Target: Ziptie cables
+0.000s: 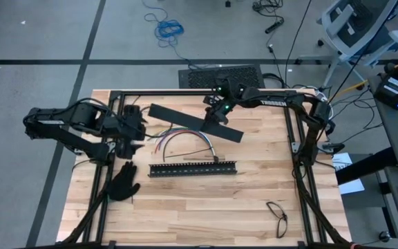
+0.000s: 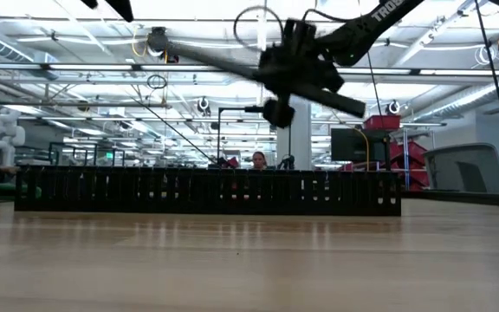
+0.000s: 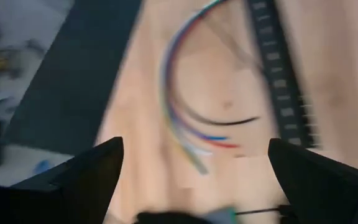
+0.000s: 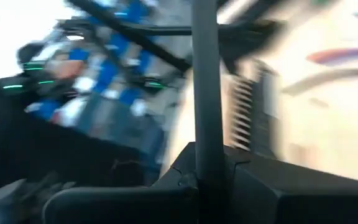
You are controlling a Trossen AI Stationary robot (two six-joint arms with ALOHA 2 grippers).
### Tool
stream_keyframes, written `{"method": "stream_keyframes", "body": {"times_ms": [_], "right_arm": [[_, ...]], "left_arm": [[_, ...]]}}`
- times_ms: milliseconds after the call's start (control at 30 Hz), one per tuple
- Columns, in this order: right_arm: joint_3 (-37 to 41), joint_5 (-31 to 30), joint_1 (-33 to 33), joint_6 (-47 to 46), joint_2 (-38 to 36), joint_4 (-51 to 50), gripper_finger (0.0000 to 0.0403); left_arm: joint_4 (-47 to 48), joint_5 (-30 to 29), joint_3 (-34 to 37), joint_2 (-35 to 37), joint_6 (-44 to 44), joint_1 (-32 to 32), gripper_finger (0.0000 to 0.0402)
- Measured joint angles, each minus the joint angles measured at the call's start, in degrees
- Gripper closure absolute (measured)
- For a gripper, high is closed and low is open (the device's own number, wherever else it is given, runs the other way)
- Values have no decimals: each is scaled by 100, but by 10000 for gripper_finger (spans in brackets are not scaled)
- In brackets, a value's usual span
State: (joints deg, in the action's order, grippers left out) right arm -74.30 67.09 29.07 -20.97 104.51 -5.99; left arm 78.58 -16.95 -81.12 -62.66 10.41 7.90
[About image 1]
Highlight black power strip cable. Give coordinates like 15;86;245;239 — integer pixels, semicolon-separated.
252;0;286;35

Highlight black slotted cable duct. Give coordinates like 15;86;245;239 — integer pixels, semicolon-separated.
148;160;238;178

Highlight black-framed eyeglasses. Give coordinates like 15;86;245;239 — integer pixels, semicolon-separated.
265;201;289;239

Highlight black duct cover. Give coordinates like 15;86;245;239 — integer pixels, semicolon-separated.
147;102;245;144

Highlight blue cable coil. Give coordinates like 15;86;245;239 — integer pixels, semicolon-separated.
141;0;186;49

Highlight black desk crossbar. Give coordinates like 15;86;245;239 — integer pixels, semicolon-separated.
335;147;398;186

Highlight black floor cable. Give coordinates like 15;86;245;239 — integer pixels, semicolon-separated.
284;0;313;81

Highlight yellow cable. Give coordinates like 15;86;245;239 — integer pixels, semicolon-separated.
328;80;371;103

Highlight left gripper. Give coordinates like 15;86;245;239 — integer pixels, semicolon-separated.
113;113;148;160

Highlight black work glove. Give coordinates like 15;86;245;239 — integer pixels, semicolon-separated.
106;160;142;202
122;104;144;122

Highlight black aluminium table frame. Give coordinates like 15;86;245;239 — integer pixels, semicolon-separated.
56;88;359;249

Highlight multicolour wire bundle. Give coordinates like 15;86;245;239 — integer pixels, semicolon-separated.
145;126;220;163

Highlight black clamp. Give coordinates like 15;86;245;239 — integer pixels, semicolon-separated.
321;140;345;156

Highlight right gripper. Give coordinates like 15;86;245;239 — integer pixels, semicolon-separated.
200;93;236;134

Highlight grey metal bracket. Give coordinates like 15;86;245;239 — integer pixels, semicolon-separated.
290;140;303;156

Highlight black device blue light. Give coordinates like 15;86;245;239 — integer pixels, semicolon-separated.
372;73;398;111

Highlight white paper sheet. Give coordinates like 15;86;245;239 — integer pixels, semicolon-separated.
331;151;366;196

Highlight black perforated computer case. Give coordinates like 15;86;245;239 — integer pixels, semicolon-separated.
177;64;267;90

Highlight grey mesh office chair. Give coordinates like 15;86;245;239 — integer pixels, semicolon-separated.
297;0;398;89

